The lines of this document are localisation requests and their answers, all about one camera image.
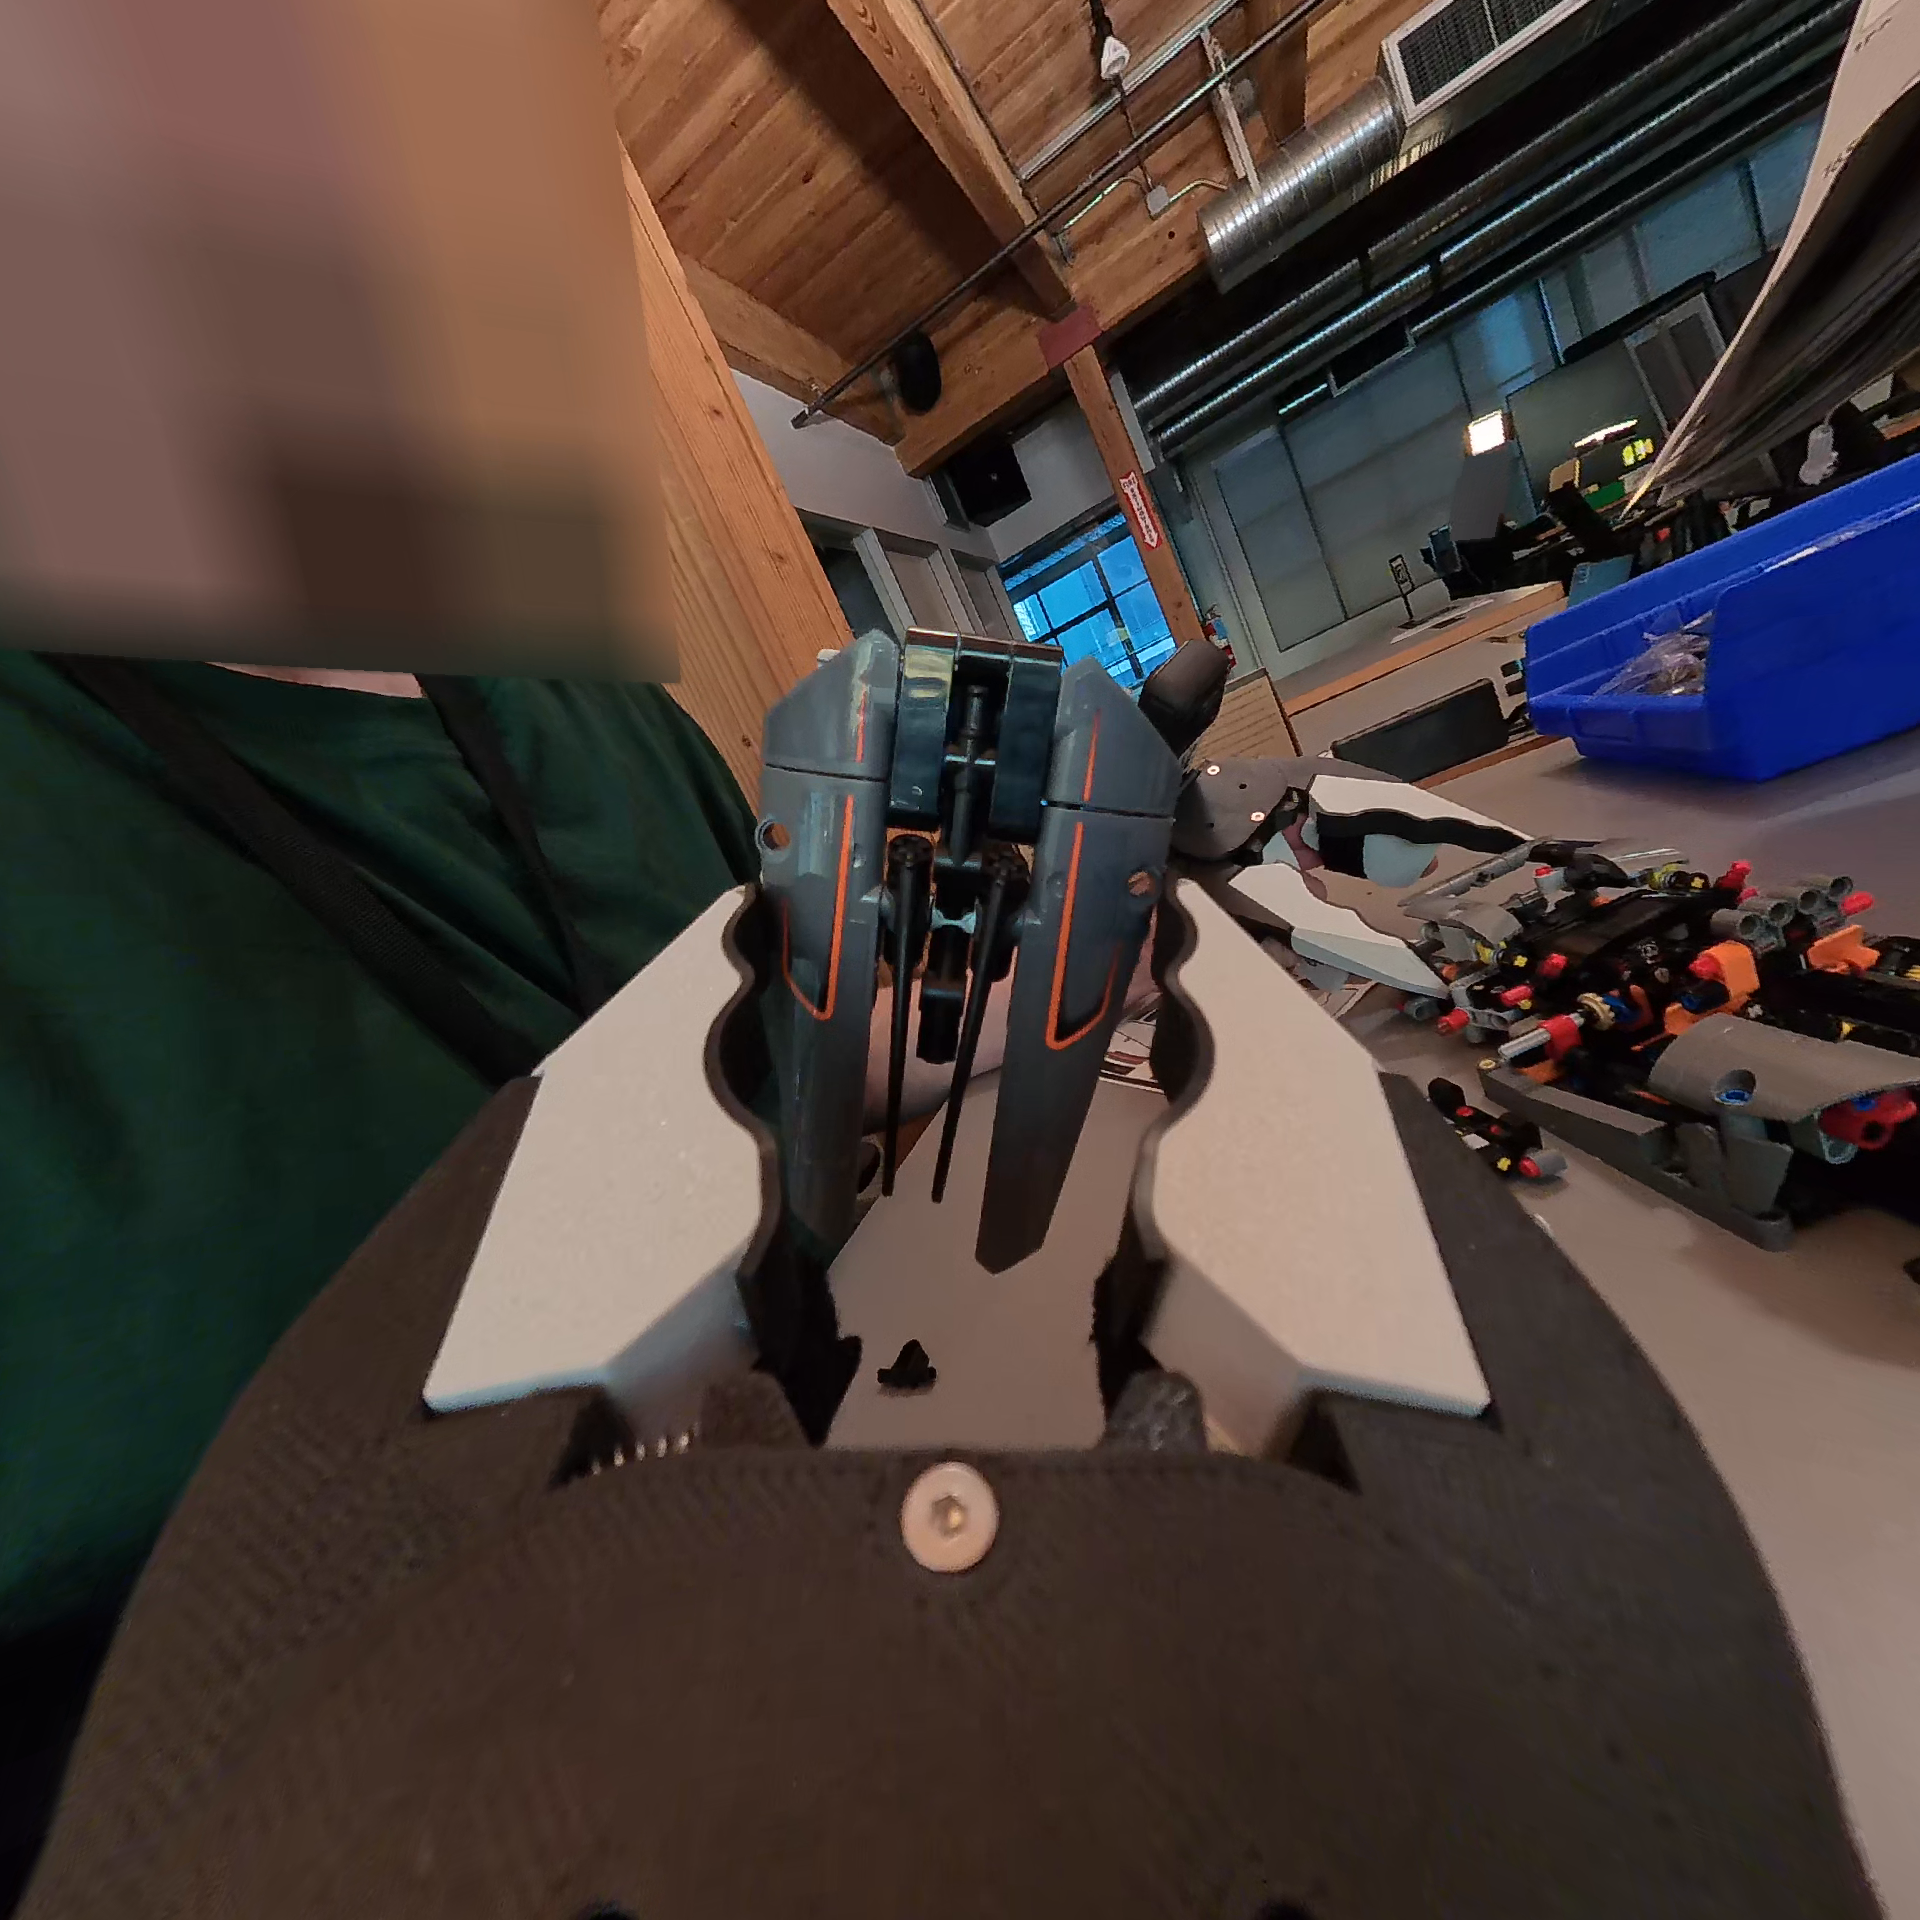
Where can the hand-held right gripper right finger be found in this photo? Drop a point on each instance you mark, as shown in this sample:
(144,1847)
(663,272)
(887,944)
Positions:
(1306,1215)

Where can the black lego piece red ends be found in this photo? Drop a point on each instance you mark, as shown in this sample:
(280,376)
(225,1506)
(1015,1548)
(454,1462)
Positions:
(1493,1133)

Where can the white air vent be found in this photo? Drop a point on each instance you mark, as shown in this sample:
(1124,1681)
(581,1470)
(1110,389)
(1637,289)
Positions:
(1484,44)

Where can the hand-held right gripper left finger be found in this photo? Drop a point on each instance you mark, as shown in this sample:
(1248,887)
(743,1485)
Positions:
(600,1184)

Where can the black wall speaker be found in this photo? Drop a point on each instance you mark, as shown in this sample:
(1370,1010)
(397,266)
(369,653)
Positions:
(986,481)

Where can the silver ventilation duct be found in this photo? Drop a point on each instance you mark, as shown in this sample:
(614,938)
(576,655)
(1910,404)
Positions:
(1289,189)

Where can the dark grey orange-striped lego assembly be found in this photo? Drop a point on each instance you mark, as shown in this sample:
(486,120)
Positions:
(820,902)

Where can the stack of instruction booklets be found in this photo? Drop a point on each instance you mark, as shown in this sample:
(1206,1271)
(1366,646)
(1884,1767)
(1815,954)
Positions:
(1846,224)

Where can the lego car chassis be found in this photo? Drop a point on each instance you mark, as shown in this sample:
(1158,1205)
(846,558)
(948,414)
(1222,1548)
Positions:
(1650,974)

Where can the small black lego piece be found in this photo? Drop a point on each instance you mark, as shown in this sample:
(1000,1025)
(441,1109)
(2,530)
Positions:
(905,1365)

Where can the black track light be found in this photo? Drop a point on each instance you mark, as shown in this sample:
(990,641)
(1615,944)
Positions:
(914,370)

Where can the blue plastic bin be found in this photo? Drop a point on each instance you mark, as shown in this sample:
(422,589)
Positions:
(1799,646)

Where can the clear plastic bags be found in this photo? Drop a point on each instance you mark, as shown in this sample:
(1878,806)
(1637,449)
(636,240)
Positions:
(1650,662)

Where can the black monitor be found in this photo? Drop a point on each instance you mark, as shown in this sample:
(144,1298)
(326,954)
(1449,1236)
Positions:
(1417,738)

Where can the person's green shirt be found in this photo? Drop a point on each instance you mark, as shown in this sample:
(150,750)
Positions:
(225,1080)

